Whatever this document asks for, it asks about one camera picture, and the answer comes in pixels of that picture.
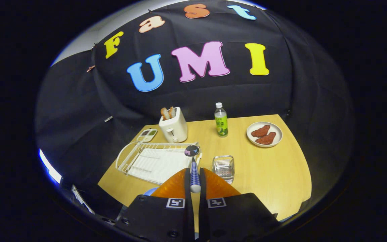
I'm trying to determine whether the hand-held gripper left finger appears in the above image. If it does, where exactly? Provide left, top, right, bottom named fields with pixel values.
left=115, top=168, right=194, bottom=242

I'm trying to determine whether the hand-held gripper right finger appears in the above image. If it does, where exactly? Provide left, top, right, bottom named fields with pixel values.
left=199, top=167, right=280, bottom=242

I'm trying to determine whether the spoon with blue striped handle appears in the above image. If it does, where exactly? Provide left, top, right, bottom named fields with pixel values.
left=184, top=145, right=202, bottom=194

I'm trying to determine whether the metal wire basket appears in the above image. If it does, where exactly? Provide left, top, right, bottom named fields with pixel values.
left=212, top=155, right=235, bottom=185

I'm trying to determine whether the white wire dish rack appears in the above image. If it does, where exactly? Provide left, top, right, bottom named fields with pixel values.
left=116, top=141, right=202, bottom=185

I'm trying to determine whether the white round dish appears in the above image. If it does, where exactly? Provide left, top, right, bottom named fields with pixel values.
left=246, top=121, right=283, bottom=148

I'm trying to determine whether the white toaster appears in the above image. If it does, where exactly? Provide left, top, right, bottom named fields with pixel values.
left=159, top=107, right=188, bottom=144

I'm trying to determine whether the white divided seasoning tray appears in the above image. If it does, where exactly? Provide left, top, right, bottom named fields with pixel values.
left=137, top=129, right=158, bottom=143

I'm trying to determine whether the green label plastic bottle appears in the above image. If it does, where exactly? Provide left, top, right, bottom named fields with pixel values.
left=214, top=102, right=228, bottom=137

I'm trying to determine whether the red meat piece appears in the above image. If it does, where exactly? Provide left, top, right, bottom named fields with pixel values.
left=251, top=125, right=271, bottom=137
left=255, top=132, right=277, bottom=145

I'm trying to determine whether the black backdrop cloth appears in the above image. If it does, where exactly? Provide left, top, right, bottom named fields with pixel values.
left=35, top=0, right=355, bottom=215

